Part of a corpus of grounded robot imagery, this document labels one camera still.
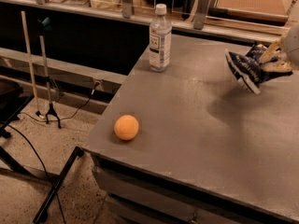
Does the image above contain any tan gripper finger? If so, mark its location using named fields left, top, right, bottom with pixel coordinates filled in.
left=260, top=40, right=284, bottom=63
left=261, top=61, right=292, bottom=73

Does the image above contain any orange ball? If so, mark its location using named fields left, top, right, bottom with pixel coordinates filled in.
left=114, top=115, right=139, bottom=141

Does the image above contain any grey table drawer unit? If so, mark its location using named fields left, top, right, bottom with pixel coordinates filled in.
left=92, top=154, right=299, bottom=224

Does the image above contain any black floor cable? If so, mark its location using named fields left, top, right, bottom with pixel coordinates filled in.
left=18, top=80, right=101, bottom=123

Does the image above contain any white pole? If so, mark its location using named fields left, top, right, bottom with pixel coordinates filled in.
left=21, top=10, right=44, bottom=119

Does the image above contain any black metal stand frame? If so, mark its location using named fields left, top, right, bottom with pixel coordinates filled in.
left=0, top=79, right=85, bottom=224

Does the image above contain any blue potato chip bag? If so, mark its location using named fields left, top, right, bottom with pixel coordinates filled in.
left=225, top=43, right=293, bottom=94

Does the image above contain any metal railing with posts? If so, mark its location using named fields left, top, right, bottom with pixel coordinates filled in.
left=0, top=0, right=299, bottom=42

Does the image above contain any clear plastic water bottle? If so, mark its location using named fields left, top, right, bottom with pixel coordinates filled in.
left=149, top=4, right=172, bottom=72

